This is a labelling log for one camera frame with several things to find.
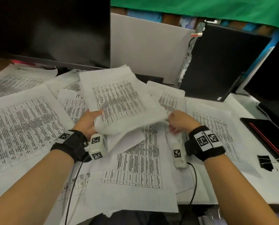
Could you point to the person's left forearm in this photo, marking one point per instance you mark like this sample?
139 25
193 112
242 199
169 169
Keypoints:
29 192

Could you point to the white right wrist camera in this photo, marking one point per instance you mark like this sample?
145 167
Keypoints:
178 155

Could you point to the person's dark clothing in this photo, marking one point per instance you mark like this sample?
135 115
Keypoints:
130 219

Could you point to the person's right fingers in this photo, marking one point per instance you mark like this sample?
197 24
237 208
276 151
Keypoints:
174 119

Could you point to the black computer tower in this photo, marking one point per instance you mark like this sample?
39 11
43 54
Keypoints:
219 63

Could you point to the person's right forearm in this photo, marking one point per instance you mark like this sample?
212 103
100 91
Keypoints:
237 192

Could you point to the person's left hand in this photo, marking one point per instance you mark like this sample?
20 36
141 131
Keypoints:
86 124

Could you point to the black notebook with red stripe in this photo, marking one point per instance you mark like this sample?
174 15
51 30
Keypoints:
268 135

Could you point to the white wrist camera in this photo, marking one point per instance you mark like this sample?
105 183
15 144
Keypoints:
178 155
97 146

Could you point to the black binder clip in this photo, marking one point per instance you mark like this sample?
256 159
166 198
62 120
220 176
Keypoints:
265 161

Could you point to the black flat stand base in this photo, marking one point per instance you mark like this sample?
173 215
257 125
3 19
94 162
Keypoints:
151 78

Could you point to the large black monitor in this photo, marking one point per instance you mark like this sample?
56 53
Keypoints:
48 28

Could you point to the person's left thumb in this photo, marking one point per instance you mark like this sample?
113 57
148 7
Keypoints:
96 113

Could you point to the green cloth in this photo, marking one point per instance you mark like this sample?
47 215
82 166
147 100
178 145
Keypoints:
200 8

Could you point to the person's right hand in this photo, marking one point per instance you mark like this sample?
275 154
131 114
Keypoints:
185 121

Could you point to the printed table paper bundle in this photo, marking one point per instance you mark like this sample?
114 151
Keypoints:
120 103

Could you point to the white partition board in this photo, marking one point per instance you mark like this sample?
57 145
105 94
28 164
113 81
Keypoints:
148 46

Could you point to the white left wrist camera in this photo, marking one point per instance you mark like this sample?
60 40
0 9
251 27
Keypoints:
97 146

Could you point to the black monitor with stand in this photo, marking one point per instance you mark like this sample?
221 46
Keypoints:
270 81

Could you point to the spread of printed paper sheets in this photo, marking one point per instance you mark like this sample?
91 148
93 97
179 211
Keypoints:
139 161

